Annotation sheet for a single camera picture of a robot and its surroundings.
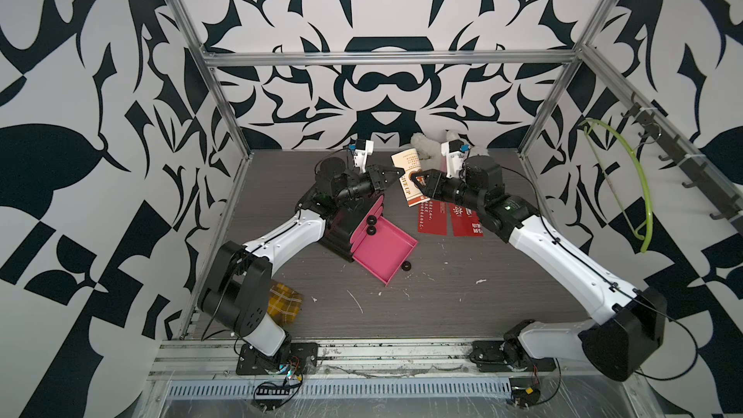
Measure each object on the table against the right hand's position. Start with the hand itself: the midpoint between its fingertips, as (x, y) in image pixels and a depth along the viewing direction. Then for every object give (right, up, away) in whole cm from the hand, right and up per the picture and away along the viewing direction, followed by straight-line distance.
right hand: (413, 174), depth 73 cm
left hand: (-2, +2, 0) cm, 3 cm away
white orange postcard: (-1, +3, +1) cm, 3 cm away
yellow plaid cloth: (-35, -36, +8) cm, 50 cm away
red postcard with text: (+11, -15, +28) cm, 34 cm away
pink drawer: (-8, -23, +17) cm, 29 cm away
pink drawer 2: (-11, -13, +9) cm, 19 cm away
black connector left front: (-35, -54, -2) cm, 65 cm away
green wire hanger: (+52, -13, -7) cm, 54 cm away
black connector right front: (+26, -52, -3) cm, 59 cm away
